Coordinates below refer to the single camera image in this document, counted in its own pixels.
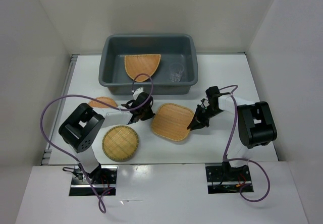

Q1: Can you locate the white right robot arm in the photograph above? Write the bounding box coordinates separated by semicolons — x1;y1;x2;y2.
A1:
187;85;277;180

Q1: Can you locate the aluminium table edge rail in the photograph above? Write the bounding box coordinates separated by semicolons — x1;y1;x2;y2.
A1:
40;54;79;166

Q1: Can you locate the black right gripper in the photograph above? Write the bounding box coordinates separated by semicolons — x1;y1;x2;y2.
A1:
187;104;224;131

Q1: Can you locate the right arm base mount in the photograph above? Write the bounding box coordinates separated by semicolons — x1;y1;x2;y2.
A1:
205;162;254;194

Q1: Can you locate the triangular woven tray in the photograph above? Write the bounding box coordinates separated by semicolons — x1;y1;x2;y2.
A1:
124;54;161;82

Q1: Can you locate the square woven tray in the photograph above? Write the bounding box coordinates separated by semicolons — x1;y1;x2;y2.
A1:
151;103;194;142

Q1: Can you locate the grey plastic bin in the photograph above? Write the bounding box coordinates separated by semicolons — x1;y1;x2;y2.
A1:
98;34;198;95

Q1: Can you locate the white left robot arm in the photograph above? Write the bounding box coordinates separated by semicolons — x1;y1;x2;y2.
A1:
59;88;154;184

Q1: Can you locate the clear plastic cup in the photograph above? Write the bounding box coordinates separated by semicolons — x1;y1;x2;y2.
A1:
169;63;184;82

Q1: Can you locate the round tan woven tray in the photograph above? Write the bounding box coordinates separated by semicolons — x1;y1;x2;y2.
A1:
88;96;118;108

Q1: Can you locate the round green-rimmed bamboo tray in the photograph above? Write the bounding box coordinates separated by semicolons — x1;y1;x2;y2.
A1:
102;125;139;162

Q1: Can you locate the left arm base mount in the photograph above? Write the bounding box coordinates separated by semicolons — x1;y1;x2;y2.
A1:
62;166;118;196

